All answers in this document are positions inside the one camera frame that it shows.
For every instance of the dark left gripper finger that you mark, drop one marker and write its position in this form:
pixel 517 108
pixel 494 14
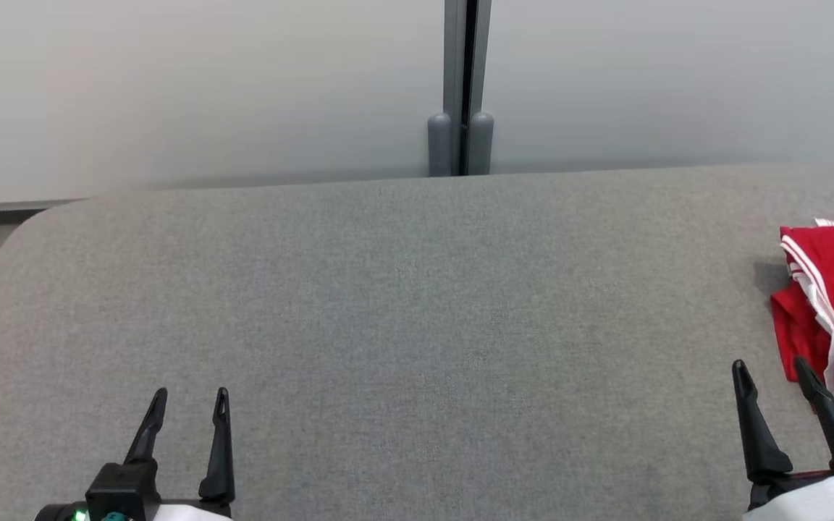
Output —
pixel 148 434
pixel 220 456

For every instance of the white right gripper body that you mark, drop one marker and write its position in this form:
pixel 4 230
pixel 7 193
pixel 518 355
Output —
pixel 822 499

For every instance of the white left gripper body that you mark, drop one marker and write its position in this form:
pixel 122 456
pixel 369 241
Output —
pixel 192 511

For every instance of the red shorts with navy number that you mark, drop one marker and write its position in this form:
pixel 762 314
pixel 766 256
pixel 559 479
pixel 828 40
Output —
pixel 793 325

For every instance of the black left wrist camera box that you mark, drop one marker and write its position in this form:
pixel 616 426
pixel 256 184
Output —
pixel 124 488

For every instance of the grey wall base rail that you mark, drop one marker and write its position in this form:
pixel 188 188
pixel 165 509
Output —
pixel 11 206

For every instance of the grey partition post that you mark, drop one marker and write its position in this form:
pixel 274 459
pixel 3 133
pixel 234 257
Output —
pixel 460 72

